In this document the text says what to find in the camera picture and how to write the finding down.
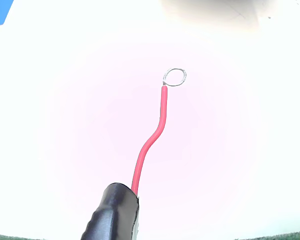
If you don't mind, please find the red wire with metal loop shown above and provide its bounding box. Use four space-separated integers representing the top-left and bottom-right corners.
130 67 188 196

